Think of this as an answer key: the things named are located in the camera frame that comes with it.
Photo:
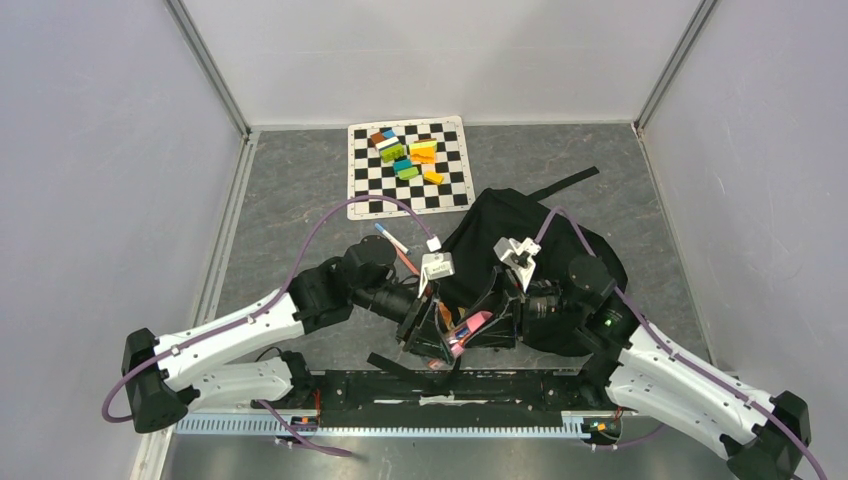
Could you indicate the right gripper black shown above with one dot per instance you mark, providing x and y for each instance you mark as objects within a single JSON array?
[{"x": 505, "y": 323}]

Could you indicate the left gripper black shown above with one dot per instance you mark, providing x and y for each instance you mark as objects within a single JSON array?
[{"x": 421, "y": 331}]

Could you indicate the pink lid marker case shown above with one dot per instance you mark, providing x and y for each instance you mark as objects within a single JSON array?
[{"x": 459, "y": 336}]

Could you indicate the black student backpack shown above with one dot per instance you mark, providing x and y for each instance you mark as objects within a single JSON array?
[{"x": 584, "y": 265}]

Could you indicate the blue white marker pen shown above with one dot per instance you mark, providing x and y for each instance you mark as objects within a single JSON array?
[{"x": 389, "y": 236}]

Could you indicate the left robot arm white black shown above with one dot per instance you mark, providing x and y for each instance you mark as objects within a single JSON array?
[{"x": 165, "y": 377}]

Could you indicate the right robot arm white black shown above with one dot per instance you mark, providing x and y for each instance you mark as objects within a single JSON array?
[{"x": 759, "y": 435}]

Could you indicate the red pencil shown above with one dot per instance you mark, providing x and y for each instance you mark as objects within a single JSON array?
[{"x": 412, "y": 268}]

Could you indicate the small yellow toy block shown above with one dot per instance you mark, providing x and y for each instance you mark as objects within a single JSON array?
[{"x": 433, "y": 178}]

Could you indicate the light green toy block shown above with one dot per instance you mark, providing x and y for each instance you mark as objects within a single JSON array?
[{"x": 408, "y": 173}]

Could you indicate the black white chessboard mat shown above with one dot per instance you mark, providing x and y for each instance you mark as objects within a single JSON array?
[{"x": 368, "y": 175}]

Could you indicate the teal toy block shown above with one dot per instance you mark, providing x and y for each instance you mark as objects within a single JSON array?
[{"x": 401, "y": 165}]

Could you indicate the yellow orange block stack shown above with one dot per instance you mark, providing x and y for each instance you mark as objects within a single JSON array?
[{"x": 423, "y": 151}]

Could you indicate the green toy block stack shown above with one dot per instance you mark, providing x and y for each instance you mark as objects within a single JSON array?
[{"x": 392, "y": 153}]

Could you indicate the brown blue white block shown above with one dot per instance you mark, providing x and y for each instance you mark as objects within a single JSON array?
[{"x": 382, "y": 140}]

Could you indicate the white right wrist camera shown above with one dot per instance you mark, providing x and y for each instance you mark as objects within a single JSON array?
[{"x": 519, "y": 257}]

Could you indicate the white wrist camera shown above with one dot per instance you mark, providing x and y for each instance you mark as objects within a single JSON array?
[
  {"x": 435, "y": 264},
  {"x": 519, "y": 257}
]

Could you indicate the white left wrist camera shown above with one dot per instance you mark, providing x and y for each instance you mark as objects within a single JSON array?
[{"x": 435, "y": 264}]

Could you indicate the slotted cable duct rail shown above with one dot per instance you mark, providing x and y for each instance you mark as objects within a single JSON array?
[{"x": 265, "y": 424}]

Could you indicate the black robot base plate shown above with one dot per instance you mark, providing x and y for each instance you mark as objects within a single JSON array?
[{"x": 431, "y": 400}]

